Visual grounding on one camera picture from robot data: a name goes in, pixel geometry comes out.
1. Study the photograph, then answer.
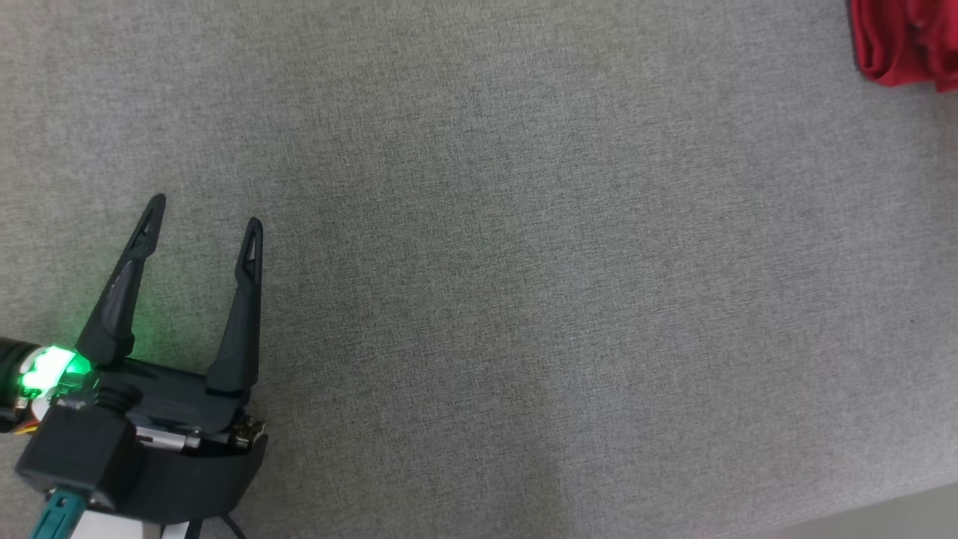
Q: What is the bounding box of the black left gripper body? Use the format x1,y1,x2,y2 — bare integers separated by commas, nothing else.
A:
18,344,269,526

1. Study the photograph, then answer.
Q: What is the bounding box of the red shorts white stripe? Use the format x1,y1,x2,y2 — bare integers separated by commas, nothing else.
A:
849,0,958,93

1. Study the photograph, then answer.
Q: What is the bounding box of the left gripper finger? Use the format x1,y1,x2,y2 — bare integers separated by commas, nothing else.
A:
205,216,265,397
74,193,168,368

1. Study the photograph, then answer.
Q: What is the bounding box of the left teal cable connector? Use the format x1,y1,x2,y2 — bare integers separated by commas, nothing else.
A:
29,487,88,539

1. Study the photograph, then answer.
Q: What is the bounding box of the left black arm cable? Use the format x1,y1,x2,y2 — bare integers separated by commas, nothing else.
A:
186,512,248,539

